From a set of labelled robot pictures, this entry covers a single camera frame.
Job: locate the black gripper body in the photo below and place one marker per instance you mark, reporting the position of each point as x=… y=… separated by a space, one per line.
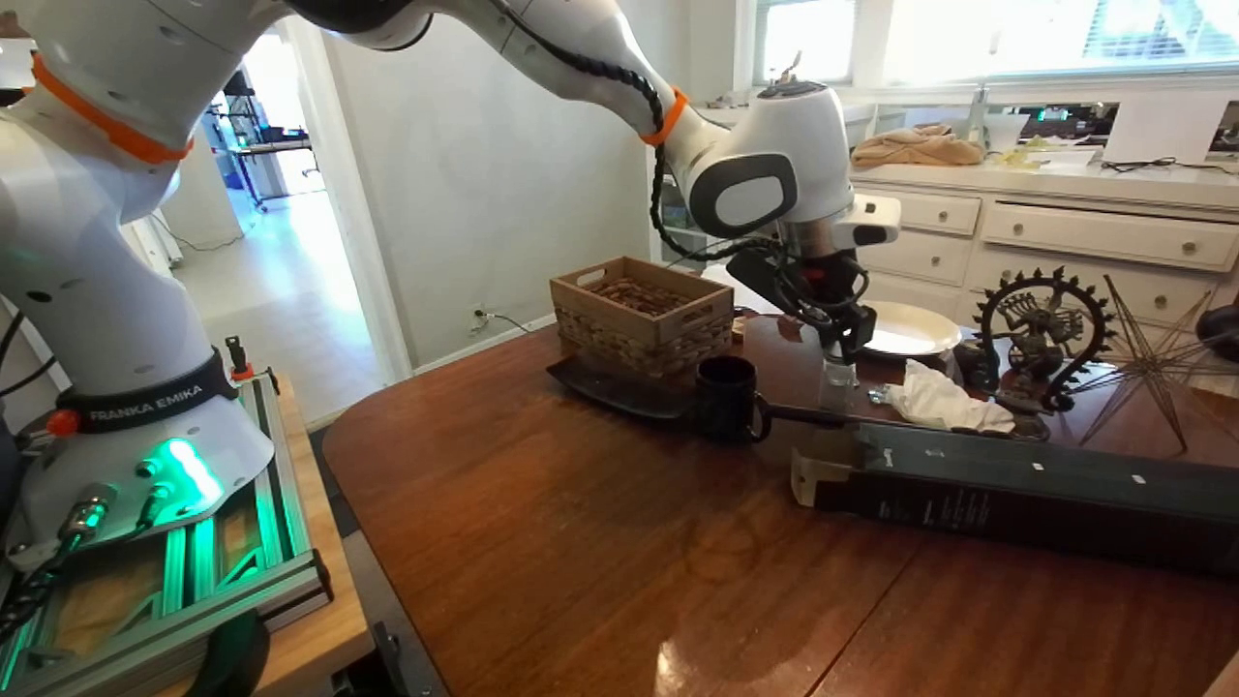
x=809 y=289

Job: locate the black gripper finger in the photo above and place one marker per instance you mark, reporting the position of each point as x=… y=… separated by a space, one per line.
x=862 y=330
x=832 y=334

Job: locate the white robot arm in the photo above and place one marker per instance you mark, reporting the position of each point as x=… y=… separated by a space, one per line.
x=95 y=143

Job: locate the small glass jar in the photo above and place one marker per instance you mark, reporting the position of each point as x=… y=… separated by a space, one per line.
x=832 y=388

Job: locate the white plate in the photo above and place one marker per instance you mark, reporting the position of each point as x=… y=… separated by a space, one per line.
x=911 y=330

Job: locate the crumpled white cloth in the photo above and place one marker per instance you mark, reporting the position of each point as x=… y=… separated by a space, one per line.
x=925 y=395

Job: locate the black mug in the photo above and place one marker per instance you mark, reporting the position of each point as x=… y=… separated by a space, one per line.
x=730 y=402

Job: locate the white drawer dresser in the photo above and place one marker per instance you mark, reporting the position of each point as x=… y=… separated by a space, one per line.
x=1165 y=233

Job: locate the black gear wheel statue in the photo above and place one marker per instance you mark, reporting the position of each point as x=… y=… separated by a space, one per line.
x=1040 y=334

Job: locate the bread loaf on dresser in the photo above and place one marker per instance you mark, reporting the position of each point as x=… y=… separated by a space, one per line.
x=911 y=148

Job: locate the dark tray under basket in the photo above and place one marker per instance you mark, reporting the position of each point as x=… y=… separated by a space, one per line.
x=618 y=392

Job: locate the woven wicker basket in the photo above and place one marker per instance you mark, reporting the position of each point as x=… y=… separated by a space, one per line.
x=640 y=320

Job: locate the metal starburst ornament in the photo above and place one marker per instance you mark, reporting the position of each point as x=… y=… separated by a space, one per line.
x=1161 y=370

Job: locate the long dark cardboard box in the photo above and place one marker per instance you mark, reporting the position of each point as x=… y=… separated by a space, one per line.
x=1029 y=492

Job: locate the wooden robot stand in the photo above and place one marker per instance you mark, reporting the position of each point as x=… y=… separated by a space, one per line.
x=304 y=622

